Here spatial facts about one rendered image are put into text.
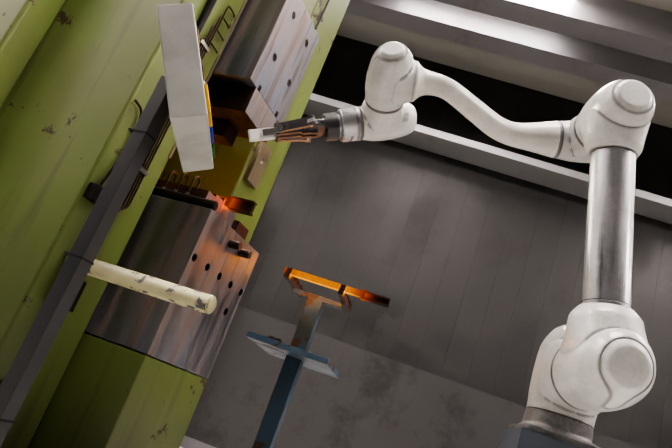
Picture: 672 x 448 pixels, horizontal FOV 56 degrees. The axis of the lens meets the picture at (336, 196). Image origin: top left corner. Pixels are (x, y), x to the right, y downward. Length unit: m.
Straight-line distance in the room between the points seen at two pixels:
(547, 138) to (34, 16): 1.55
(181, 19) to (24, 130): 0.71
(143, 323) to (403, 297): 3.43
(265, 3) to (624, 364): 1.57
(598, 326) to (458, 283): 3.78
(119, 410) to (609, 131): 1.42
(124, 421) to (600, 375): 1.20
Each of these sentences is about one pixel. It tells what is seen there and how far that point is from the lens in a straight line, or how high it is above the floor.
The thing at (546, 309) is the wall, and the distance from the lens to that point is 5.27.
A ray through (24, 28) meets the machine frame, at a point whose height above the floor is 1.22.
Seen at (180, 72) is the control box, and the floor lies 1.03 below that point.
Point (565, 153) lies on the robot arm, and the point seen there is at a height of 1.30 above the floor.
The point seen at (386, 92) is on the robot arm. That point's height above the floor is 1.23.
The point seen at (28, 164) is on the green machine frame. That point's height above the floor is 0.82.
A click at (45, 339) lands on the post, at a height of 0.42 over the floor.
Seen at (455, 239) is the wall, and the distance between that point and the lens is 5.26.
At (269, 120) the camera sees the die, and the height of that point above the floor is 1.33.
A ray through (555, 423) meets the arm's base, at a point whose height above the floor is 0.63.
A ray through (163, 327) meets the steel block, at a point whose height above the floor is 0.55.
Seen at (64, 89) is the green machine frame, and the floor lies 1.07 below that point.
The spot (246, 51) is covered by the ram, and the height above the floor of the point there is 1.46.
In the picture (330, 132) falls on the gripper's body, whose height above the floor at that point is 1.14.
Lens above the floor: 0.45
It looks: 20 degrees up
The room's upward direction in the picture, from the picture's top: 21 degrees clockwise
